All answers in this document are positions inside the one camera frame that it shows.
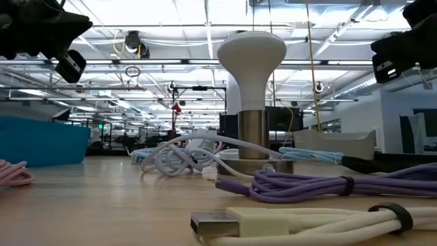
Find hanging black wire loop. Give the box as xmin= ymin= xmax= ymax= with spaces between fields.
xmin=124 ymin=65 xmax=141 ymax=78

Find black equipment cabinet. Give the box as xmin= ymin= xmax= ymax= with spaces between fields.
xmin=218 ymin=114 xmax=240 ymax=140

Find white lamp power cord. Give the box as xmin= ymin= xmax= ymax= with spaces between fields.
xmin=140 ymin=128 xmax=284 ymax=180

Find cream USB cable bundle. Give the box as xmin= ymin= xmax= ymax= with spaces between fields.
xmin=190 ymin=202 xmax=437 ymax=246

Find white plastic bin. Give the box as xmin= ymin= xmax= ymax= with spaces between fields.
xmin=292 ymin=128 xmax=377 ymax=161

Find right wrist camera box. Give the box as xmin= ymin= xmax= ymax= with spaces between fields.
xmin=371 ymin=51 xmax=410 ymax=85

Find teal blue plastic bin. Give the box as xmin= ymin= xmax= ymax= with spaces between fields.
xmin=0 ymin=115 xmax=91 ymax=168

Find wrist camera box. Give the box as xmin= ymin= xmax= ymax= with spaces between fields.
xmin=54 ymin=49 xmax=87 ymax=84
xmin=371 ymin=51 xmax=410 ymax=85

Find black ceiling cable reel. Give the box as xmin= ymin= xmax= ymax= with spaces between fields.
xmin=124 ymin=29 xmax=151 ymax=59

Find yellow hanging cord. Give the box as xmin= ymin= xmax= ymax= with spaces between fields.
xmin=305 ymin=0 xmax=322 ymax=133

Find white building column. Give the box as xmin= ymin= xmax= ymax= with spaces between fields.
xmin=226 ymin=73 xmax=242 ymax=115

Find black metal gantry frame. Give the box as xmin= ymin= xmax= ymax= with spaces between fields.
xmin=172 ymin=85 xmax=228 ymax=137

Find pink USB cable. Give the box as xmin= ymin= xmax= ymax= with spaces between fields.
xmin=0 ymin=159 xmax=36 ymax=188

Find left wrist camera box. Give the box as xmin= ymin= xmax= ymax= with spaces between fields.
xmin=54 ymin=49 xmax=87 ymax=84

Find purple USB cable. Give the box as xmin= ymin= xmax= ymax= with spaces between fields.
xmin=214 ymin=163 xmax=437 ymax=205

